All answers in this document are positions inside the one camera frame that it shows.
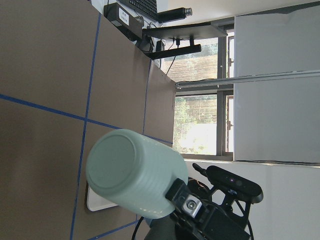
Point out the cream rabbit tray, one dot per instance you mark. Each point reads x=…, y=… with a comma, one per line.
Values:
x=95, y=202

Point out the black water bottle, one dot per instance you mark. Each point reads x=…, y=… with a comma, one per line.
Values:
x=174, y=14

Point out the black labelled box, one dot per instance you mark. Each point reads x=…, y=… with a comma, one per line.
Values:
x=123, y=21

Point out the black keyboard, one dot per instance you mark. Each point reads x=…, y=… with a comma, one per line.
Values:
x=146, y=7

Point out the aluminium frame post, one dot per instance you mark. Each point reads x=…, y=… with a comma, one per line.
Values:
x=209, y=82

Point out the light green plastic cup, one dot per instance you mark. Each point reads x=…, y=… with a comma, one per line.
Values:
x=135, y=172

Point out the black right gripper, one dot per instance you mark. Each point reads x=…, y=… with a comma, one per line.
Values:
x=201, y=220

